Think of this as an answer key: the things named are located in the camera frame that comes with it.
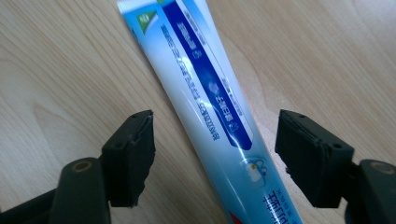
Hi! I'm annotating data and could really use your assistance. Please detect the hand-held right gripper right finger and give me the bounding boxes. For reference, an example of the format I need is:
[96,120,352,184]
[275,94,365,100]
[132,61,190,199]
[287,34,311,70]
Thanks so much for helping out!
[274,108,356,209]

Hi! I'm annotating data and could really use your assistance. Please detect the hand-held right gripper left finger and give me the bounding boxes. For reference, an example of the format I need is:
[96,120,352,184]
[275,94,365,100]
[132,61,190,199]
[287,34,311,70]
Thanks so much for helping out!
[101,109,157,209]

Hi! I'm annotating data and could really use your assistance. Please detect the blue white toothpaste tube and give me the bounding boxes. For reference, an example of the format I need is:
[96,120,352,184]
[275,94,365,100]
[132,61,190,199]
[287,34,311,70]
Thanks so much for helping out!
[116,0,305,224]

